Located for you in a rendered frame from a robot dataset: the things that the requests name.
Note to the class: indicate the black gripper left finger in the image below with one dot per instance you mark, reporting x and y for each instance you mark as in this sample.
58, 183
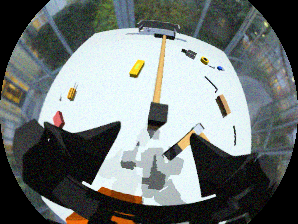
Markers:
86, 149

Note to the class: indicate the yellow ring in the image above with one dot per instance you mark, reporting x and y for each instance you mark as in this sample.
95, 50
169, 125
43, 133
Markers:
204, 60

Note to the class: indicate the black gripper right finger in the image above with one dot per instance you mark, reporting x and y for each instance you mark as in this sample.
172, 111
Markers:
214, 167

